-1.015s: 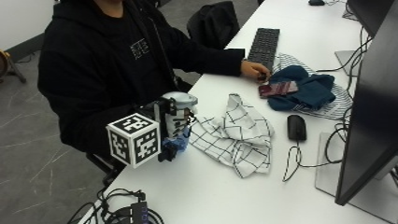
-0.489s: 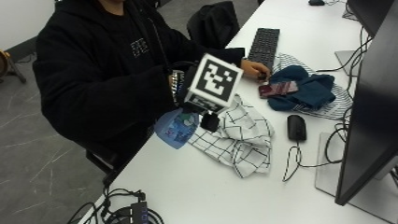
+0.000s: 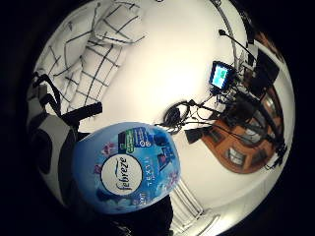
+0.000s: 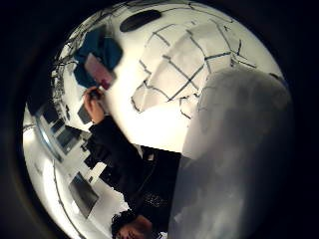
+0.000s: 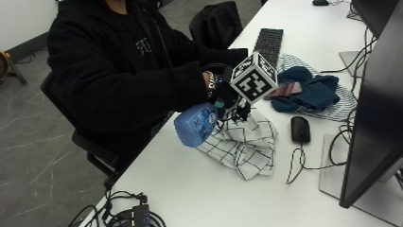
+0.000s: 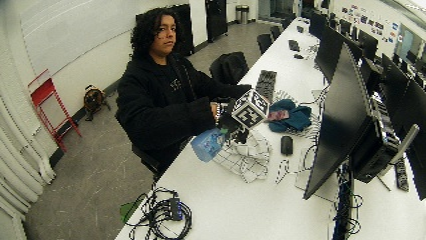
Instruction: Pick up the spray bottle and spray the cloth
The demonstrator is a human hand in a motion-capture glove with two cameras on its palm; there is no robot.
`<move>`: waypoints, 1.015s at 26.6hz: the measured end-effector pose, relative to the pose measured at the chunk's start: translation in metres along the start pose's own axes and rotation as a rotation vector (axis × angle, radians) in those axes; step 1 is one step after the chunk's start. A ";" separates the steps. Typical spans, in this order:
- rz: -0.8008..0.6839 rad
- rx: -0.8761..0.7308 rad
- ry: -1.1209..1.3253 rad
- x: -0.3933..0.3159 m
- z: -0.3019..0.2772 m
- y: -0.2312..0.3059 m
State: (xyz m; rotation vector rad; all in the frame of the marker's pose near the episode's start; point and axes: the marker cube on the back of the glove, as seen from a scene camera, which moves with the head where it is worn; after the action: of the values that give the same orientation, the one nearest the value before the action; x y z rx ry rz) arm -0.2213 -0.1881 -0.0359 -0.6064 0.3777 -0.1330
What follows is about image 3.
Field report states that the blue spray bottle white head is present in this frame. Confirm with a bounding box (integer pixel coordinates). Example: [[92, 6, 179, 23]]
[[28, 94, 182, 215]]

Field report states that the the person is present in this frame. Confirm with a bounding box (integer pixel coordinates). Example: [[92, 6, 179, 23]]
[[33, 0, 147, 114]]

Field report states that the black power adapter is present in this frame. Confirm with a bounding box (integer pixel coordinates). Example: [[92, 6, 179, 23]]
[[184, 127, 211, 145]]

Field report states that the small monitor with lit screen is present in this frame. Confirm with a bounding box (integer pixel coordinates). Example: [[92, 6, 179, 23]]
[[209, 60, 236, 91]]

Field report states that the black gooseneck microphone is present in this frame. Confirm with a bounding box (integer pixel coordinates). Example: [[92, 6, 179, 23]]
[[218, 29, 258, 61]]

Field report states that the black flat screen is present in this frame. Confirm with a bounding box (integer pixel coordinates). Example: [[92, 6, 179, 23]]
[[251, 48, 281, 97]]

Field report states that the black cable loop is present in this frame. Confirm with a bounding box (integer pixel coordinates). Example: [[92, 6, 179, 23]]
[[31, 72, 63, 116]]

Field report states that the coiled black cable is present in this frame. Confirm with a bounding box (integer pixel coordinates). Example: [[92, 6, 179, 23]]
[[162, 101, 192, 133]]

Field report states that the black camera rig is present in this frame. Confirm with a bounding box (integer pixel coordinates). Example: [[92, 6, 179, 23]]
[[224, 91, 262, 130]]

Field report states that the grey curved cable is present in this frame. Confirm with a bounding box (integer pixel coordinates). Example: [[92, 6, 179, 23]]
[[215, 0, 241, 68]]

